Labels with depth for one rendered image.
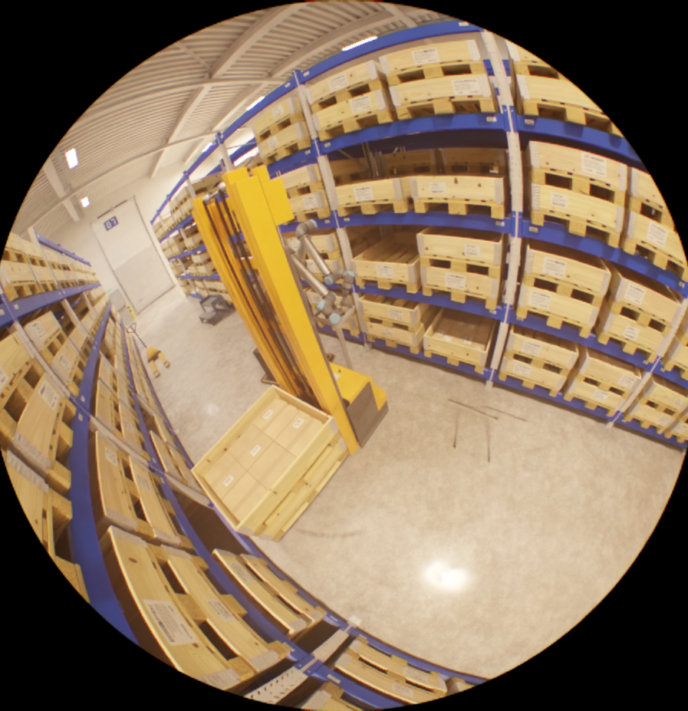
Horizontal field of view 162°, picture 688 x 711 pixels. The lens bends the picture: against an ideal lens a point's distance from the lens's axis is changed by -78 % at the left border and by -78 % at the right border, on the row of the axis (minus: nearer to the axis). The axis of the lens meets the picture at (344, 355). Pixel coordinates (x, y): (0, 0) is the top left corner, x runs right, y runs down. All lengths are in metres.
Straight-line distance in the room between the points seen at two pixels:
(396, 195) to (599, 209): 1.77
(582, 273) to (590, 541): 2.58
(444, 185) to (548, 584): 3.68
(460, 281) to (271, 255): 1.78
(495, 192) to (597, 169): 0.91
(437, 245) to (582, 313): 1.51
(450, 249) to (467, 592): 3.12
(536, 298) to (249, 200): 2.28
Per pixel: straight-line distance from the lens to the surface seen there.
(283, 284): 1.35
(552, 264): 2.30
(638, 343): 2.89
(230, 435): 2.44
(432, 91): 2.32
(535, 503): 2.86
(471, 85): 2.28
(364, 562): 2.53
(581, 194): 2.23
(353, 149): 3.89
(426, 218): 2.42
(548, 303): 2.44
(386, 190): 2.45
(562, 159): 2.20
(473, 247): 2.31
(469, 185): 2.19
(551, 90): 2.30
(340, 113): 2.68
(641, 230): 2.44
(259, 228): 1.27
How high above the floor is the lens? 2.50
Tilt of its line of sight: 41 degrees down
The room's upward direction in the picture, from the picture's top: 17 degrees counter-clockwise
